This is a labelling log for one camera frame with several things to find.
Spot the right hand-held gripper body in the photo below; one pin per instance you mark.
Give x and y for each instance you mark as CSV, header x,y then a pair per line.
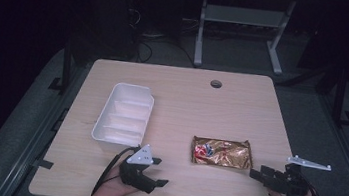
x,y
291,184

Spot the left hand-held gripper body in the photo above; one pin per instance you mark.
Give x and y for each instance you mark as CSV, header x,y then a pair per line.
x,y
134,173

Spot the gold foil snack packet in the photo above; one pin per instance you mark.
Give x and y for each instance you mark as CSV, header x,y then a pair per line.
x,y
221,152

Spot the white plastic bin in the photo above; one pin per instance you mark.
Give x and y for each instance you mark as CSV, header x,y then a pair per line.
x,y
124,115

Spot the person's left hand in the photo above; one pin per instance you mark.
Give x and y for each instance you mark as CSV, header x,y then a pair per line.
x,y
113,189

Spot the black metal stand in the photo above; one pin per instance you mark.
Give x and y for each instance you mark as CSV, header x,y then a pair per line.
x,y
66,68
340,98

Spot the black table bracket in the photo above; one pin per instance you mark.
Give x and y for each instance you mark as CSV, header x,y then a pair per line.
x,y
43,163

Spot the white metal desk frame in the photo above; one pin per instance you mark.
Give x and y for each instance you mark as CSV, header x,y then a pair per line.
x,y
244,16

